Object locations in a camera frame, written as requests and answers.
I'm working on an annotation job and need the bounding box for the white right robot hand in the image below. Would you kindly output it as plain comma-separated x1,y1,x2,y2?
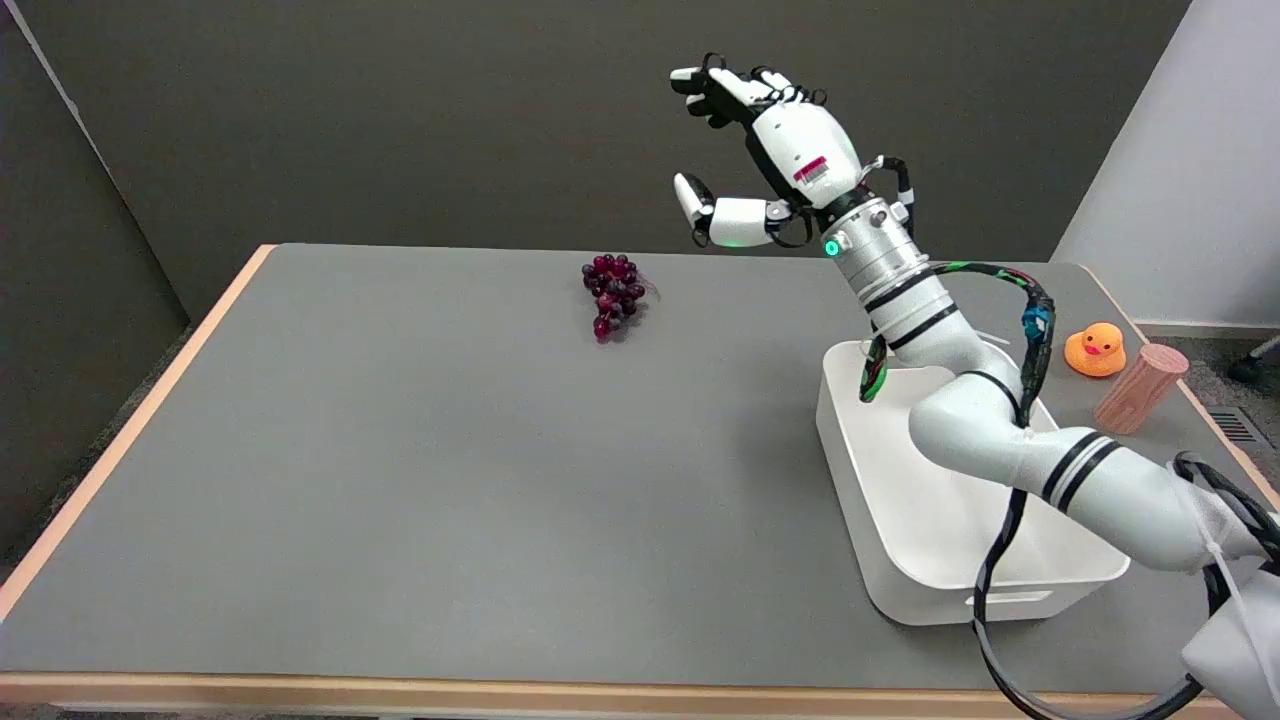
670,53,864,250

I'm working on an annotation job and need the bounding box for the dark red grape bunch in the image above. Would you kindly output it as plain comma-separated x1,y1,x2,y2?
582,253,659,345

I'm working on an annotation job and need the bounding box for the orange rubber duck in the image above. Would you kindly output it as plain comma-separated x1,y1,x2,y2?
1063,322,1128,379

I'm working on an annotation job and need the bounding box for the white plastic bin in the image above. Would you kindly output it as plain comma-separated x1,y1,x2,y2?
816,338,1132,628

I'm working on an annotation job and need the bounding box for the pink wooden cylinder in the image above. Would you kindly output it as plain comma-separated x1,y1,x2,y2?
1093,343,1191,436

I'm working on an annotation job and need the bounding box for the black chair caster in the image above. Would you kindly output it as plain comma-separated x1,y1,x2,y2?
1228,336,1280,385

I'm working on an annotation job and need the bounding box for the floor vent grille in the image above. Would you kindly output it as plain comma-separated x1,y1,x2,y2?
1208,407,1263,447

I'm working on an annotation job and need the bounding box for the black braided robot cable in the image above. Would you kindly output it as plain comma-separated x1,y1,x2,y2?
858,155,1280,720

